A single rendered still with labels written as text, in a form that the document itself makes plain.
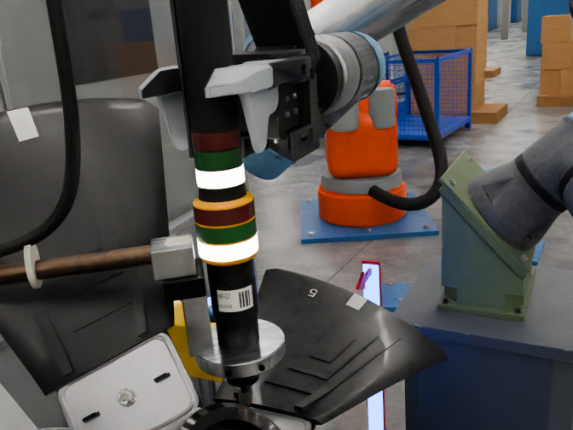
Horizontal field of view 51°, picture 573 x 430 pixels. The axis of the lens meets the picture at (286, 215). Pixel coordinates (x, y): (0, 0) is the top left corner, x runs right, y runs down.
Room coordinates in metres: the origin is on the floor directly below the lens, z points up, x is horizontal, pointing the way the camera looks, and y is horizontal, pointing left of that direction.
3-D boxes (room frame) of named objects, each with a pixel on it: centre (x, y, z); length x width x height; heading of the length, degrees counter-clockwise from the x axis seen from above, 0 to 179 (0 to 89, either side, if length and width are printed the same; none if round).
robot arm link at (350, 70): (0.59, -0.03, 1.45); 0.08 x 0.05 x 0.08; 64
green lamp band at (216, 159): (0.41, 0.04, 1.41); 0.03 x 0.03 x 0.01
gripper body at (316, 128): (0.51, 0.00, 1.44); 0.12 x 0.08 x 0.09; 154
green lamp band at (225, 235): (0.41, 0.04, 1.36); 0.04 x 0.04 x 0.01
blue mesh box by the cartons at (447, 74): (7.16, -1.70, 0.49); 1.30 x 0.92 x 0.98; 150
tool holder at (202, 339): (0.41, 0.05, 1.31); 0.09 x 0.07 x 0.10; 99
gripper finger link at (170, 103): (0.43, 0.07, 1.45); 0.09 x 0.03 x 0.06; 144
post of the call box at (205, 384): (0.86, 0.16, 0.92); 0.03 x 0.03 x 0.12; 65
